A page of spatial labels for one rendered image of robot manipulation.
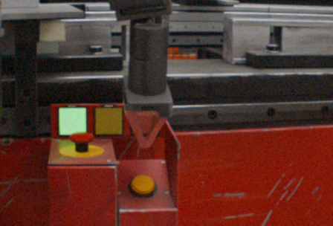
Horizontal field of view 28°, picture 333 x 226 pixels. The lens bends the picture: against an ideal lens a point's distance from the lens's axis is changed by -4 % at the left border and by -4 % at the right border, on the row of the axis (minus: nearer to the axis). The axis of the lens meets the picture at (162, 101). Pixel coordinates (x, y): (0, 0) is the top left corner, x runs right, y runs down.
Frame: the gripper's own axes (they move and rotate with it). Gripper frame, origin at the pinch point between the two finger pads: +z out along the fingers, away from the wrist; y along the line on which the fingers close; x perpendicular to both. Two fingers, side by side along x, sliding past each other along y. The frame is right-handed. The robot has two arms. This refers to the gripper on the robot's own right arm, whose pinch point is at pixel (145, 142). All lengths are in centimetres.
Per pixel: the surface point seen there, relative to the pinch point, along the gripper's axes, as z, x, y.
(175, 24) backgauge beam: 1, -13, 60
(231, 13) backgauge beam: -1, -27, 62
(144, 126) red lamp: 2.6, -1.0, 10.2
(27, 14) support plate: -18.1, 18.5, 8.8
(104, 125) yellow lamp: 2.3, 5.9, 10.3
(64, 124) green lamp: 2.2, 12.8, 10.4
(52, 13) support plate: -18.0, 14.5, 9.2
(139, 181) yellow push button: 7.6, 0.6, 0.7
